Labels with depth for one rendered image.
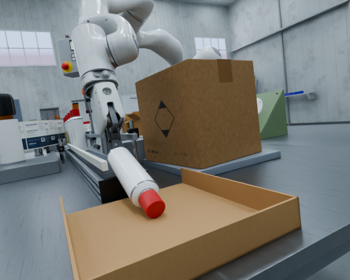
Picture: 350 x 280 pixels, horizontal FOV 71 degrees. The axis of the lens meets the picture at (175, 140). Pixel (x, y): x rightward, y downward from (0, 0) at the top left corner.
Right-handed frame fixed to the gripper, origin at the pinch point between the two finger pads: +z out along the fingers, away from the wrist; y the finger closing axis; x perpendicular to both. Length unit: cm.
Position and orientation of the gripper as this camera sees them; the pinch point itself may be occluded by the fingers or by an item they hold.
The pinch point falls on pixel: (115, 150)
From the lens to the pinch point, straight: 57.7
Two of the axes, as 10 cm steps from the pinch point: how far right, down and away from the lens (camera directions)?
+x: -8.8, 1.6, -4.5
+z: 2.8, 9.4, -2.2
